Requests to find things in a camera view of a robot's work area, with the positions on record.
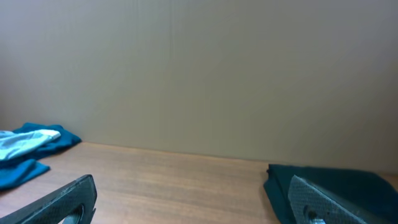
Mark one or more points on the blue shirt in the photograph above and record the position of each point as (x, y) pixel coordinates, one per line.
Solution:
(20, 170)

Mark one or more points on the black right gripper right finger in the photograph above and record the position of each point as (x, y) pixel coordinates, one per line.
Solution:
(313, 205)

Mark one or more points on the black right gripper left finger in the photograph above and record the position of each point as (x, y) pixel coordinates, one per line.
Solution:
(73, 203)

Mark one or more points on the folded black garment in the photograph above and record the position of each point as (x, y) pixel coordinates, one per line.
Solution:
(365, 189)

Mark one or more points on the light blue denim shorts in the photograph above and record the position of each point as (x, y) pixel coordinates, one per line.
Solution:
(15, 145)

